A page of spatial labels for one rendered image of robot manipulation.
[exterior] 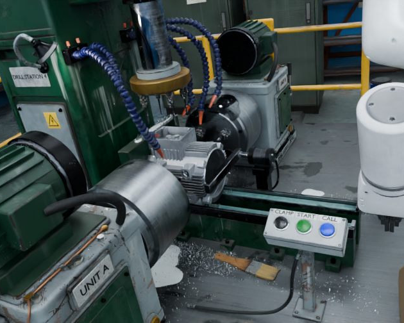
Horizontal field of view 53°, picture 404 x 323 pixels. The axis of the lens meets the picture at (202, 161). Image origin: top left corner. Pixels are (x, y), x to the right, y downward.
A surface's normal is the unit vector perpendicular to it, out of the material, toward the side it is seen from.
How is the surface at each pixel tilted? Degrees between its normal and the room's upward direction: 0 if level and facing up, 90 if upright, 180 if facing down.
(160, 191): 51
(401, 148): 117
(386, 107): 29
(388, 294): 0
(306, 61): 90
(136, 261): 90
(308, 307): 90
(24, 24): 90
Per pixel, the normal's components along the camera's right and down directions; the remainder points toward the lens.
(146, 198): 0.54, -0.55
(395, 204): -0.29, 0.84
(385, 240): -0.14, -0.89
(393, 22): -0.51, -0.20
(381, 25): -0.74, -0.10
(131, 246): 0.88, 0.07
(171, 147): -0.44, 0.45
